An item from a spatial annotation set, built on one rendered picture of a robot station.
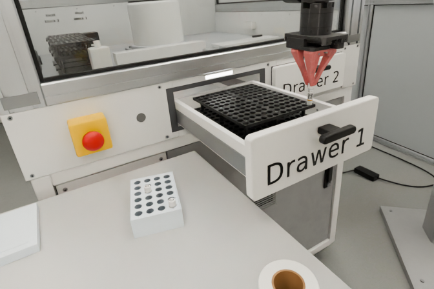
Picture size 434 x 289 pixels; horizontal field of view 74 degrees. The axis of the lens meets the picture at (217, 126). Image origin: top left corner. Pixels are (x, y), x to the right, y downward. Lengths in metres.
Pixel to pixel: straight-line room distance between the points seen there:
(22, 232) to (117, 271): 0.20
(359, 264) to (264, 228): 1.07
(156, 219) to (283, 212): 0.71
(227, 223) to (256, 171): 0.12
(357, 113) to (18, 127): 0.63
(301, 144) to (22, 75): 0.51
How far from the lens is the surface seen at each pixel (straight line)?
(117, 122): 0.69
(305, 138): 0.49
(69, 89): 0.66
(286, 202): 1.14
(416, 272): 1.56
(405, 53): 2.36
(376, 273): 1.54
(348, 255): 1.57
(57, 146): 0.69
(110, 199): 0.64
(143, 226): 0.52
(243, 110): 0.60
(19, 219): 0.65
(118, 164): 0.73
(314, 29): 0.57
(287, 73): 0.87
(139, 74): 0.67
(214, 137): 0.56
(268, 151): 0.44
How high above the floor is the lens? 1.11
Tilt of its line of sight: 23 degrees down
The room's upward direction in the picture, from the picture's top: 5 degrees counter-clockwise
